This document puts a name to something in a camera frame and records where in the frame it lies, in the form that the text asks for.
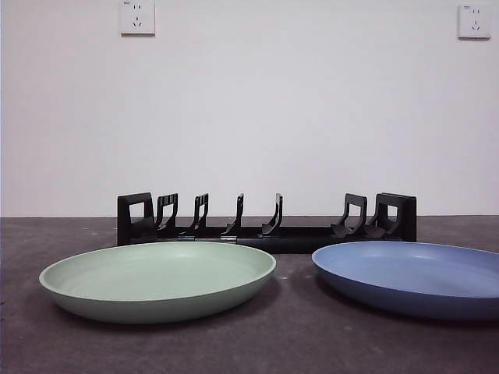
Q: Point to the round green plate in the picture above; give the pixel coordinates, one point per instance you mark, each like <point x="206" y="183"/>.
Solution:
<point x="156" y="272"/>

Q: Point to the round blue plate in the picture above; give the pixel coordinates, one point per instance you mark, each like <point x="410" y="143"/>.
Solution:
<point x="409" y="280"/>

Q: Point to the black plastic plate rack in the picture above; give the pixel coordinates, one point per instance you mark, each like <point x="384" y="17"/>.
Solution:
<point x="296" y="243"/>

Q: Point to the white wall socket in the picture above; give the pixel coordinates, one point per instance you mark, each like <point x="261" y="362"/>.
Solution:
<point x="474" y="21"/>
<point x="137" y="17"/>

